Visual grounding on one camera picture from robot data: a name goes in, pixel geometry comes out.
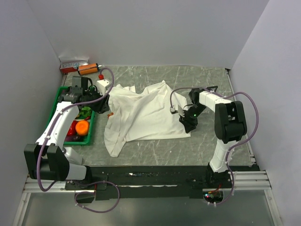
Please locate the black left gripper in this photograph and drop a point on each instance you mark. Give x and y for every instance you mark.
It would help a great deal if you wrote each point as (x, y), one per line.
(103, 105)

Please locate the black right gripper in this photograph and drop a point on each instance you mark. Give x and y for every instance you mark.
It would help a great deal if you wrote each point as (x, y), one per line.
(189, 125)

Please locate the white garment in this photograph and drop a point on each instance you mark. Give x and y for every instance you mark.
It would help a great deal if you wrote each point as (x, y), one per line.
(144, 116)

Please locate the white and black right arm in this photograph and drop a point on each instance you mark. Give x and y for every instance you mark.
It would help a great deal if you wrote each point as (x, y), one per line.
(229, 127)

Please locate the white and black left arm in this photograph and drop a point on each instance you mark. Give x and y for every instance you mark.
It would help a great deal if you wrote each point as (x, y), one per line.
(47, 158)

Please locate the green toy lettuce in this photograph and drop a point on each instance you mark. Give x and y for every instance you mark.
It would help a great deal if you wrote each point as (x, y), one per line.
(84, 112)

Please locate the red toy pepper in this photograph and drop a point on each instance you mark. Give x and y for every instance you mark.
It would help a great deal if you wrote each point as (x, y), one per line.
(72, 129)

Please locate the green plastic tray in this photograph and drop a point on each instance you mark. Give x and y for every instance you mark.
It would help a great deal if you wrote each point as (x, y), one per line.
(85, 139)

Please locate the purple toy eggplant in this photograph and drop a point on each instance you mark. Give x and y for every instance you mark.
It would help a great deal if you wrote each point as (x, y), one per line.
(73, 138)

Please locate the orange cylindrical tool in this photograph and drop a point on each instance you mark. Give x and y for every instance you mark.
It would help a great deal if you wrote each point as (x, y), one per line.
(88, 69)

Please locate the red white carton box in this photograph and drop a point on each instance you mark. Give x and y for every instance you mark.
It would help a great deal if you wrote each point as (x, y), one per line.
(69, 67)

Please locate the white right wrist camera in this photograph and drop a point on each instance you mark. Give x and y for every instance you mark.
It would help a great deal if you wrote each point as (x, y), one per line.
(177, 109)

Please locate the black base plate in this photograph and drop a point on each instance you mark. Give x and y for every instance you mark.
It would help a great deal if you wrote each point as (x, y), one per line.
(110, 182)

